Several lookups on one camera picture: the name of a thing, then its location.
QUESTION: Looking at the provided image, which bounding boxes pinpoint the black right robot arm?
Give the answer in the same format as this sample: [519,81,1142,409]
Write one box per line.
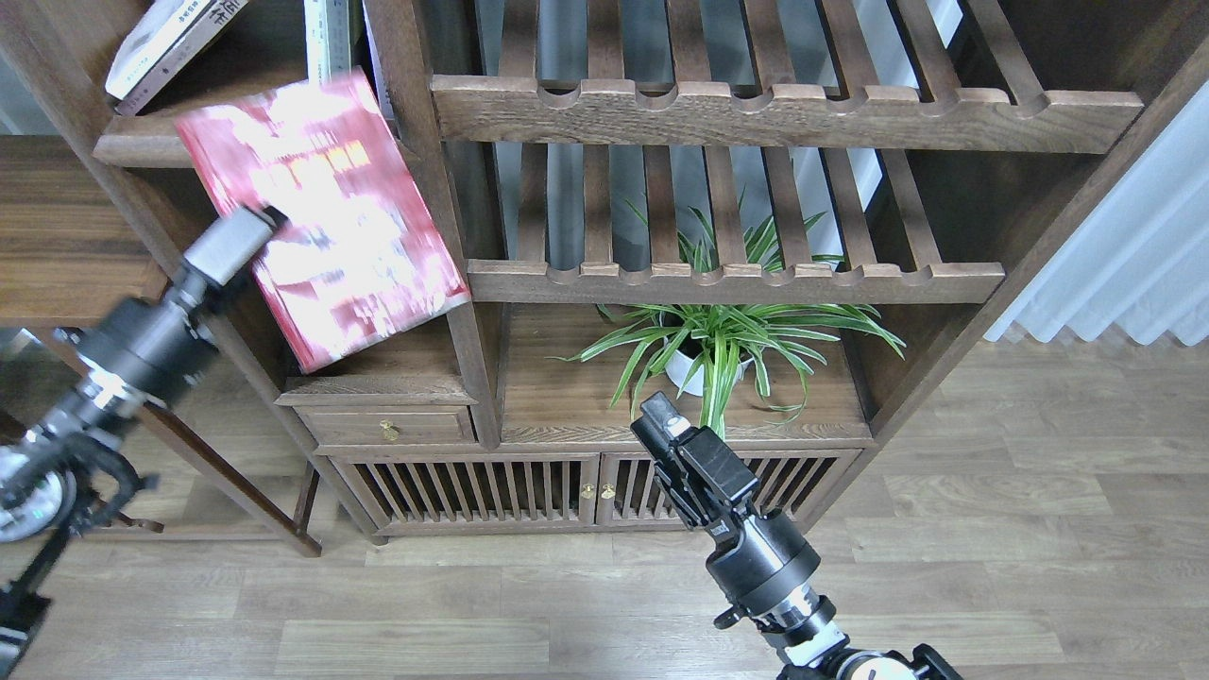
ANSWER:
[631,393,958,679]

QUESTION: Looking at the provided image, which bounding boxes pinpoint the white book behind post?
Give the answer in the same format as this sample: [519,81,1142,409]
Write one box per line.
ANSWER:
[361,1,397,126]

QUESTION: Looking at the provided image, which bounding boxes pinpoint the red book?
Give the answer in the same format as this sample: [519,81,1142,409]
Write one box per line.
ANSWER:
[177,73,472,373]

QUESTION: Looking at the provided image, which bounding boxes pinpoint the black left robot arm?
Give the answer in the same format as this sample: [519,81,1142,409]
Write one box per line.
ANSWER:
[1,206,289,678]

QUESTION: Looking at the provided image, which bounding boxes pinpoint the dark green upright book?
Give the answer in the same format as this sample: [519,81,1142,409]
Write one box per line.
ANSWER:
[319,1,364,81]

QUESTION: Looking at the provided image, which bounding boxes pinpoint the white plant pot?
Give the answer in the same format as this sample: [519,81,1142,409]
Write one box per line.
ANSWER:
[656,315,754,398]

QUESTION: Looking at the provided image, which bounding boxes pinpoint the brass drawer knob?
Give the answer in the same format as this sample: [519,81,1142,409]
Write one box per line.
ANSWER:
[378,420,400,442]

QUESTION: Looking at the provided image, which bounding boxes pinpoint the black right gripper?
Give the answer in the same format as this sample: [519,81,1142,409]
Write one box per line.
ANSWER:
[630,392,820,620]

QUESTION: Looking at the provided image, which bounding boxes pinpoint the wooden side table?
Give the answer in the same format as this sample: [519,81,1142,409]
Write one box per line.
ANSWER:
[1,136,322,558]

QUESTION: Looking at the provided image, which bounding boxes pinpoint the green spider plant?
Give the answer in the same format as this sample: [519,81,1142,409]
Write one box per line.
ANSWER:
[553,194,908,445]

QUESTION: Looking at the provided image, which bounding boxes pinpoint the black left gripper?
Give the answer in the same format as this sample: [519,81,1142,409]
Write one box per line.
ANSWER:
[56,206,289,413]

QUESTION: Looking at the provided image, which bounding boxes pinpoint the white curtain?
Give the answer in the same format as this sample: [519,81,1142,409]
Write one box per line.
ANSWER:
[984,87,1208,346]

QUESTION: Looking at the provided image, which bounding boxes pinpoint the white upright book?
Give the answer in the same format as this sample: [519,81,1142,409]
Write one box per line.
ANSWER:
[303,0,335,82]

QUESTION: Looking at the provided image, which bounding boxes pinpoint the dark wooden bookshelf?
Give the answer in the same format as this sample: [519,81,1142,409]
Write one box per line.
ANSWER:
[0,0,1209,549]

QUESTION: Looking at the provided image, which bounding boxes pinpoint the yellow green book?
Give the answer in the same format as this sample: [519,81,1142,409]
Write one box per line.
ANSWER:
[105,1,212,100]

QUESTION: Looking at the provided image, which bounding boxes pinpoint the maroon book white characters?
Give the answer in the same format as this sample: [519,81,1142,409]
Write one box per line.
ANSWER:
[115,1,247,115]

